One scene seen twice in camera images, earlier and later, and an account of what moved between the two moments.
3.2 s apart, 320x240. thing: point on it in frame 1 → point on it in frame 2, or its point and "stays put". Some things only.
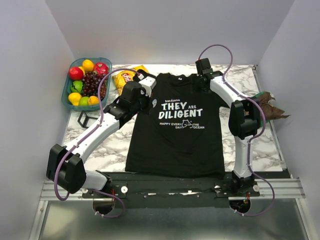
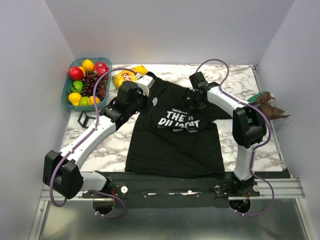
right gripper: (194, 88) → (192, 104)
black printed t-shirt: (178, 132) stays put
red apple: (75, 73) stays put
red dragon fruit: (100, 68) stays put
